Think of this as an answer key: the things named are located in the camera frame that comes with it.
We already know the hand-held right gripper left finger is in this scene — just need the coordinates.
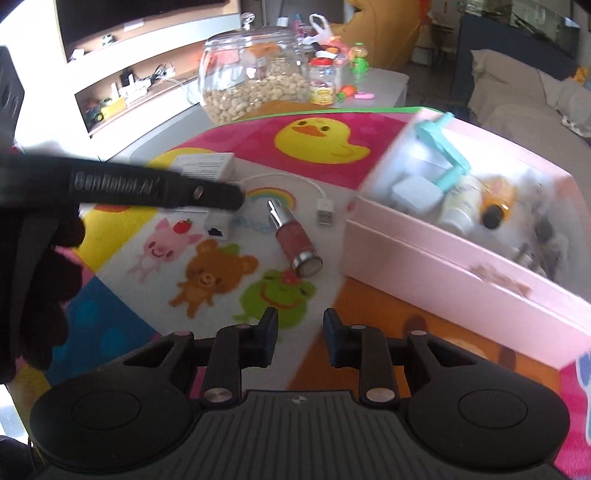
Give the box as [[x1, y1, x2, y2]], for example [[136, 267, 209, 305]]
[[111, 307, 280, 407]]

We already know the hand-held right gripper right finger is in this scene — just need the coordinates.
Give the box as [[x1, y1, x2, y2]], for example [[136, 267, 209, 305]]
[[323, 308, 490, 407]]

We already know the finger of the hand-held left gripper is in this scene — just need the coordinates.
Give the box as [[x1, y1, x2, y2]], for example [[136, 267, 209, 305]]
[[178, 174, 245, 214]]

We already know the white cable adapter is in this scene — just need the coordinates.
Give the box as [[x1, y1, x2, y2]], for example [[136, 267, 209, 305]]
[[203, 174, 337, 240]]

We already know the white carton box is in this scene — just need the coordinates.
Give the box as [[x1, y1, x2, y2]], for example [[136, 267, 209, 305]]
[[177, 154, 235, 182]]

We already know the pink perfume bottle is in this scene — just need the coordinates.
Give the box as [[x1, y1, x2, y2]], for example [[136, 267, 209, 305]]
[[268, 199, 323, 278]]

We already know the pink cardboard box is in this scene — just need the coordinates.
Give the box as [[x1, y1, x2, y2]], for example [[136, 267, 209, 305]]
[[339, 107, 591, 370]]

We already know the large white power adapter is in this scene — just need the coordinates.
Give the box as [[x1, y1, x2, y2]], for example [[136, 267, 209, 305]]
[[392, 178, 439, 214]]

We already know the white tube bottle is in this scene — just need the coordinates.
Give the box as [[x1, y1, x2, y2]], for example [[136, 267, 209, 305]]
[[438, 178, 483, 234]]

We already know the small orange bottle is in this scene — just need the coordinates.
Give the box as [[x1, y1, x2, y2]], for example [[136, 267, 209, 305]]
[[480, 178, 515, 230]]

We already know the teal plastic tool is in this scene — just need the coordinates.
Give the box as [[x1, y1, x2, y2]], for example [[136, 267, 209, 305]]
[[413, 113, 469, 192]]

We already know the clear plastic bag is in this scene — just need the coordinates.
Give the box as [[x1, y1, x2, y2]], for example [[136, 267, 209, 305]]
[[508, 171, 570, 278]]

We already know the person's left hand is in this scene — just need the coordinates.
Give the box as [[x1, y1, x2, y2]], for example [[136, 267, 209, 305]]
[[0, 210, 86, 385]]

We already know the yellow green toy car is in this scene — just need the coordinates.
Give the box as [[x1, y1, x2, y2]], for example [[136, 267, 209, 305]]
[[87, 97, 126, 123]]

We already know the glass jar of nuts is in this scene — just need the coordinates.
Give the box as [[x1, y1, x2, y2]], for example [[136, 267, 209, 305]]
[[198, 13, 311, 125]]

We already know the colourful cartoon play mat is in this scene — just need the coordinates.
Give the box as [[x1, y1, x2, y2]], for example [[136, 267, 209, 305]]
[[46, 105, 591, 480]]

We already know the white television cabinet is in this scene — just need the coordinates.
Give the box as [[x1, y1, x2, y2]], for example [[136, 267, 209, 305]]
[[65, 14, 241, 139]]

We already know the small red-lidded jar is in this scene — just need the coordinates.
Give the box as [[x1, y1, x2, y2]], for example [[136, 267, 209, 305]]
[[308, 58, 337, 107]]

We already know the black television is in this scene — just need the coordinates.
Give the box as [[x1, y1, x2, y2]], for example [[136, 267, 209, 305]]
[[55, 0, 232, 47]]

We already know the green toy bottle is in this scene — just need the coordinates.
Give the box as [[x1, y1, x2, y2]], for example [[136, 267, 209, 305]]
[[350, 42, 369, 86]]

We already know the white plastic bag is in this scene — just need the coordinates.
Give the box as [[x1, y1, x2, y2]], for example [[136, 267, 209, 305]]
[[308, 13, 334, 47]]

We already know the yellow chair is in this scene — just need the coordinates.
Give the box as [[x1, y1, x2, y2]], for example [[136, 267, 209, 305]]
[[332, 0, 428, 70]]

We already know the dark blue cabinet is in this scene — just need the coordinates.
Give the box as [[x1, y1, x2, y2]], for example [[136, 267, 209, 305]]
[[450, 11, 580, 107]]

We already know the grey sofa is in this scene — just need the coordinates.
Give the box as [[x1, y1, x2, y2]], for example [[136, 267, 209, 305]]
[[466, 48, 591, 153]]

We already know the glass fish tank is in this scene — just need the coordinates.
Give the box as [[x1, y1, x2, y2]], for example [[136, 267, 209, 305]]
[[457, 0, 583, 47]]

